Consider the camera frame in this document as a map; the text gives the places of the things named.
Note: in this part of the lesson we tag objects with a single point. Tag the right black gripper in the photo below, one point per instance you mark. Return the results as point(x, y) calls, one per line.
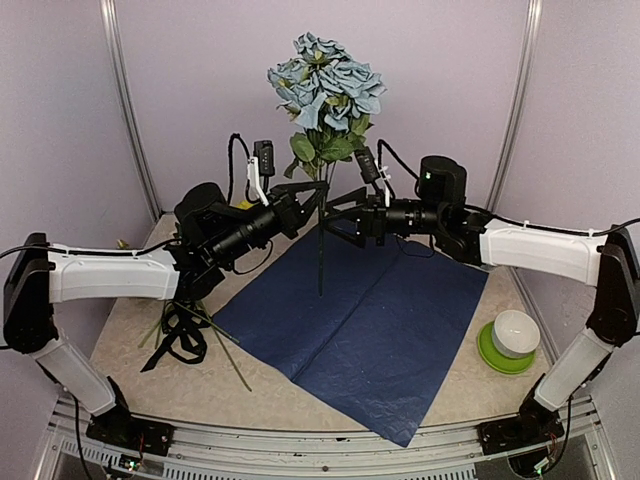
point(373, 217)

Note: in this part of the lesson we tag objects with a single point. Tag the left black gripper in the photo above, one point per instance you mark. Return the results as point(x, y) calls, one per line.
point(288, 209)

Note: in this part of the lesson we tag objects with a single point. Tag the blue fake rose bunch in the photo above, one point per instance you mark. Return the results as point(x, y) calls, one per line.
point(331, 97)

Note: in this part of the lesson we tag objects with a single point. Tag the blue wrapping paper sheet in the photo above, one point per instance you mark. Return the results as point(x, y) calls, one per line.
point(371, 332)

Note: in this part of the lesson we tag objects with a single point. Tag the black ribbon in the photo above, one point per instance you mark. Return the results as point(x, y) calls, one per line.
point(180, 340)

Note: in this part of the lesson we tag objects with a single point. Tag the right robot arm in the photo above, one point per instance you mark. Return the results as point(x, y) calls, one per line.
point(597, 271)

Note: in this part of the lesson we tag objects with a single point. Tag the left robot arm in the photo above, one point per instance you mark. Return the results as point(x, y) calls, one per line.
point(44, 275)

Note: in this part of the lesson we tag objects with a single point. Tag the yellow fake flower stem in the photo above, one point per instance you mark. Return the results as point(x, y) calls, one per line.
point(245, 204)

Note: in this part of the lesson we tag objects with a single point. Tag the pink fake rose bunch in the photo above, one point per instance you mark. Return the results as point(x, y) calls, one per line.
point(220, 334)

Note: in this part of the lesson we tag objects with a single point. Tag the white ceramic bowl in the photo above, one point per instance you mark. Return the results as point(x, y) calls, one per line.
point(515, 334)

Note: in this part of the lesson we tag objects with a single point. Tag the green plate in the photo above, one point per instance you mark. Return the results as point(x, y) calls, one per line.
point(498, 361)

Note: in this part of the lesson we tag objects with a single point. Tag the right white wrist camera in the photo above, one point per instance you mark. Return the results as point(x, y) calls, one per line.
point(373, 174)

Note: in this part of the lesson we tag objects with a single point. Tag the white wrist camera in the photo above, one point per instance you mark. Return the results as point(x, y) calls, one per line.
point(260, 168)
point(373, 174)

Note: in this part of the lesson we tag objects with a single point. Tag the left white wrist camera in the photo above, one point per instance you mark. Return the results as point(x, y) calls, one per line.
point(260, 168)

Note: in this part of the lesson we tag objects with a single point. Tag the left aluminium frame post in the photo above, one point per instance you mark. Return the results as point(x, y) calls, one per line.
point(110, 21)

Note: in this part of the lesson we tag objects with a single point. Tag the aluminium frame post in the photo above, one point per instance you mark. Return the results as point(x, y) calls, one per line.
point(110, 21)
point(516, 111)

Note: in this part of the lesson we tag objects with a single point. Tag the right aluminium frame post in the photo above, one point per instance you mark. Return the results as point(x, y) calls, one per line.
point(516, 111)

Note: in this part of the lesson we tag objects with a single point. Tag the front aluminium rail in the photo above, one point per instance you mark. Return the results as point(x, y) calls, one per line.
point(200, 451)

